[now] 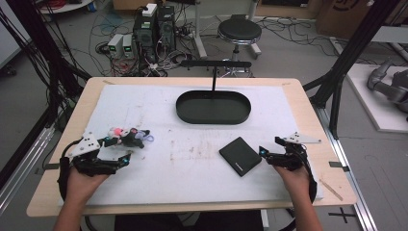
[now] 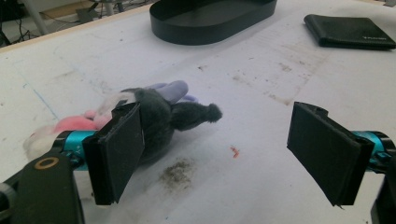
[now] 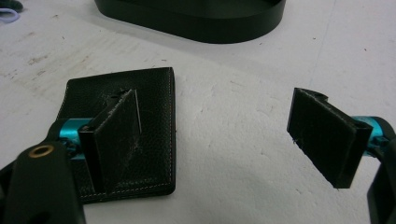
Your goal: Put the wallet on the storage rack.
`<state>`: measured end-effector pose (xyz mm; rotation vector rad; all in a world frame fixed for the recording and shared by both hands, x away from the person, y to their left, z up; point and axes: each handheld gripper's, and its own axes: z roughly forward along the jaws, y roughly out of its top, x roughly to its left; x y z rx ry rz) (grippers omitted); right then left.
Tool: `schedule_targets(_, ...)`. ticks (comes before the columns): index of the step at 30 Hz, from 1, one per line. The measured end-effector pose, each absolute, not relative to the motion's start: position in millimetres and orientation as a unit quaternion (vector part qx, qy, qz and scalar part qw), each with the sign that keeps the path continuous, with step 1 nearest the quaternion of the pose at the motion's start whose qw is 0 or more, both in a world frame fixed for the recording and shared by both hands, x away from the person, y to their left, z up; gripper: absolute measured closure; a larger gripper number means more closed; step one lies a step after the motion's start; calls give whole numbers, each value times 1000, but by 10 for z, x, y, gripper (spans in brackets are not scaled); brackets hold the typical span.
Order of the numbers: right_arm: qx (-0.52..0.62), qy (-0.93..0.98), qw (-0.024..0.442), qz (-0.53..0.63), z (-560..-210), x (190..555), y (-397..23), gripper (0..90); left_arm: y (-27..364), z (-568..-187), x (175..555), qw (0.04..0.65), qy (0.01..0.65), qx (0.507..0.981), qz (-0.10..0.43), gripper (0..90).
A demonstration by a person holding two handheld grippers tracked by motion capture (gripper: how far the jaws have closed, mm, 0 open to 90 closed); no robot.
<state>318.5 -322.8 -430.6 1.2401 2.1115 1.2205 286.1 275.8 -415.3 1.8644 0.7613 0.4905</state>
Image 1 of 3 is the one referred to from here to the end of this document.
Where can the person's right hand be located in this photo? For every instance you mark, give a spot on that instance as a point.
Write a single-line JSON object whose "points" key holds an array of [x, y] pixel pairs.
{"points": [[295, 183]]}

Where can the person's left hand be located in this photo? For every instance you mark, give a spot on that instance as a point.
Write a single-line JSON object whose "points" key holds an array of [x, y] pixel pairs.
{"points": [[81, 186]]}

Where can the white round table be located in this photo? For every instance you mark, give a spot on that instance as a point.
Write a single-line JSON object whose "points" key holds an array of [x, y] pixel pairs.
{"points": [[65, 7]]}

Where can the black tape piece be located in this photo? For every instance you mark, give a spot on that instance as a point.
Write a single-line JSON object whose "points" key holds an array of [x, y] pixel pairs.
{"points": [[51, 166], [338, 166]]}

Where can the black computer tower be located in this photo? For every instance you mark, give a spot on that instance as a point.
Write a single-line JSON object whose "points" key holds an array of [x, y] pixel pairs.
{"points": [[166, 27], [145, 35]]}

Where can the thin wooden stick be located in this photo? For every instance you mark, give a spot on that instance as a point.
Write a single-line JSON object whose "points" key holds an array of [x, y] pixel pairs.
{"points": [[331, 190]]}

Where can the brown cardboard box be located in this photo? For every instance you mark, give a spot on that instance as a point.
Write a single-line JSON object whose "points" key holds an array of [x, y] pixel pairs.
{"points": [[349, 14]]}

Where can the grey power supply unit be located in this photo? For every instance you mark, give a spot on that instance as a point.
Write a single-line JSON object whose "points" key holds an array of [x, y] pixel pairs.
{"points": [[128, 45], [114, 45]]}

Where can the white metal table leg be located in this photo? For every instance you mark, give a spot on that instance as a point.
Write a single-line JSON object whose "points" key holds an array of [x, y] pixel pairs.
{"points": [[199, 32], [255, 48]]}

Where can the white foam mat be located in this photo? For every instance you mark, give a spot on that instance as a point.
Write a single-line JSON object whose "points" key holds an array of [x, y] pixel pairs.
{"points": [[192, 166]]}

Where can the person's dark clothing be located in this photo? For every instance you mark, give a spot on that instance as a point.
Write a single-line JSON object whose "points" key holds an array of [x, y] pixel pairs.
{"points": [[192, 222]]}

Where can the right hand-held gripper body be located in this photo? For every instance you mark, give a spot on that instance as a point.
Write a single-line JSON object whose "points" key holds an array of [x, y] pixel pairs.
{"points": [[290, 157]]}

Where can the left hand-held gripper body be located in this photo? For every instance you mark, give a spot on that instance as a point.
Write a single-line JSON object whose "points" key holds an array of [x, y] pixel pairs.
{"points": [[91, 165]]}

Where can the black wallet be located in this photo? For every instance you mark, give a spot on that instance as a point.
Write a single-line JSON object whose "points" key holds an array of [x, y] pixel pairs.
{"points": [[240, 156]]}

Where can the black oval tray hanger stand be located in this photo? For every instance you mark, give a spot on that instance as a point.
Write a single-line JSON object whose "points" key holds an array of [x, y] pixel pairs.
{"points": [[213, 107]]}

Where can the aluminium rail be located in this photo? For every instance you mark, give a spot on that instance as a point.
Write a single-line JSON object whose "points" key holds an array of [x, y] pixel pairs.
{"points": [[22, 168], [348, 183]]}

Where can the white box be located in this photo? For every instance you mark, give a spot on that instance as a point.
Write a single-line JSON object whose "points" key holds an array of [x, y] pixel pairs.
{"points": [[149, 9]]}

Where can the black metal frame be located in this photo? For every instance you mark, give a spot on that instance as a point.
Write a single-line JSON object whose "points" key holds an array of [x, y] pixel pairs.
{"points": [[349, 54]]}

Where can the white floor board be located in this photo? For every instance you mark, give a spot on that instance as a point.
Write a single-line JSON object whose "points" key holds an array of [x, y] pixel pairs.
{"points": [[375, 109]]}

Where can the black round stool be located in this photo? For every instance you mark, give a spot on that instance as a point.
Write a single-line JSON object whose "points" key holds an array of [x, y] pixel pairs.
{"points": [[239, 31]]}

